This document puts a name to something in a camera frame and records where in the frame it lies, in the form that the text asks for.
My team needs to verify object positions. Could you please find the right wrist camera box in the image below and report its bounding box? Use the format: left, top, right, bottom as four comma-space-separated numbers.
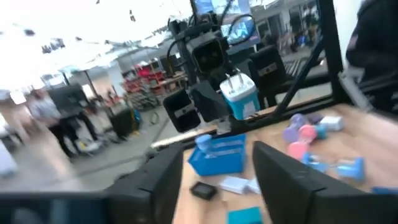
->
186, 32, 231, 75

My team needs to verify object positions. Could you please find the white box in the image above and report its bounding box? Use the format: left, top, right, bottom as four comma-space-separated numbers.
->
247, 177, 261, 195
219, 176, 251, 195

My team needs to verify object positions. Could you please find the teal white wall charger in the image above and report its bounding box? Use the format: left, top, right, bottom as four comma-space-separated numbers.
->
315, 124, 328, 140
219, 68, 261, 121

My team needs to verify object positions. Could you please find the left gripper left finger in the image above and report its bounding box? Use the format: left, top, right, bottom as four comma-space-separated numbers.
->
0, 145, 185, 224

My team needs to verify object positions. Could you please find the small black case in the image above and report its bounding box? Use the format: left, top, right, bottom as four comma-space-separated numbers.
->
189, 182, 218, 201

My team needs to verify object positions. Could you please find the blue capped sand hourglass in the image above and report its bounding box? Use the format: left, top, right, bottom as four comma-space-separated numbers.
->
195, 134, 218, 156
301, 152, 366, 183

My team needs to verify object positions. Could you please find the black monitor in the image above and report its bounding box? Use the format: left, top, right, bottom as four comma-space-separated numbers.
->
48, 85, 91, 116

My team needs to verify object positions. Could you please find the large display screen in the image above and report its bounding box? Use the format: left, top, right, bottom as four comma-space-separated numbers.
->
194, 0, 262, 47

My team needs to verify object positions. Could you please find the person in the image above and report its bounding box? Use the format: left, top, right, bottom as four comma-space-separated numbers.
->
26, 88, 75, 158
345, 0, 398, 113

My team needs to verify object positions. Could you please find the black floor cabinet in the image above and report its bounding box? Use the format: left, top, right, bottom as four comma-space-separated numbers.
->
108, 108, 139, 139

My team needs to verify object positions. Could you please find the shelf with red bins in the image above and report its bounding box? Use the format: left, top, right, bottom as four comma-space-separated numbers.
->
123, 63, 165, 110

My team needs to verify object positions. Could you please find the blue plastic basket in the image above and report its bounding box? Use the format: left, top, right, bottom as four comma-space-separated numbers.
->
187, 134, 247, 177

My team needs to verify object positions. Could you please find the purple capped sand hourglass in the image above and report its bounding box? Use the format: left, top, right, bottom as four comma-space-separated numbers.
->
282, 113, 308, 144

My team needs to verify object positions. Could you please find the pink capped sand hourglass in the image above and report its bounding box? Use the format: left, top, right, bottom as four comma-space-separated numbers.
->
286, 124, 318, 161

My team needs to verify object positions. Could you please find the teal box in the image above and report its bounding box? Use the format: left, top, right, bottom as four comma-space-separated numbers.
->
227, 206, 264, 224

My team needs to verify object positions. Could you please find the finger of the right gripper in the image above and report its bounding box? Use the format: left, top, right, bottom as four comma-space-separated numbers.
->
255, 81, 271, 108
189, 80, 231, 124

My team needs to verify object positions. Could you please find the black aluminium table frame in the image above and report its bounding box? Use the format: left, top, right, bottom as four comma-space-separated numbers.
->
149, 0, 374, 150

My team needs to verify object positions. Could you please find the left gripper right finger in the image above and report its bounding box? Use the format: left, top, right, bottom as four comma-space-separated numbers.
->
252, 141, 398, 224

